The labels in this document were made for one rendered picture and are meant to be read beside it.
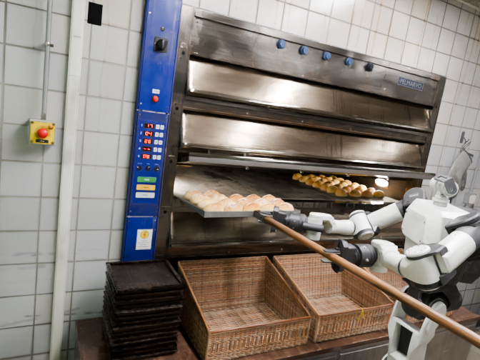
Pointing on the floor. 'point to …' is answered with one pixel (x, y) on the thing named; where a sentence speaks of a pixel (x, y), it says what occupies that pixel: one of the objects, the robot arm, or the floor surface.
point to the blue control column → (169, 15)
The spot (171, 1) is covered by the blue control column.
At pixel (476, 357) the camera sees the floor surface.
